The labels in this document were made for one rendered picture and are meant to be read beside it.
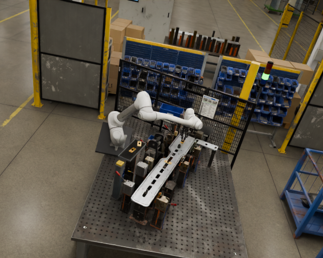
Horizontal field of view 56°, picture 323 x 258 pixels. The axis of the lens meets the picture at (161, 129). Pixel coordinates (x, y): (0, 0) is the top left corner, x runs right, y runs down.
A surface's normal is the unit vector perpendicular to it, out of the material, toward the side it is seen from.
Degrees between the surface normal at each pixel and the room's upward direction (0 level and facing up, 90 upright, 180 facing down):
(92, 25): 90
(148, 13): 90
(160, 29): 90
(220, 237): 0
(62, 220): 0
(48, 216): 0
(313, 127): 90
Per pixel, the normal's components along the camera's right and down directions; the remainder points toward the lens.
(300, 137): -0.06, 0.53
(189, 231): 0.17, -0.84
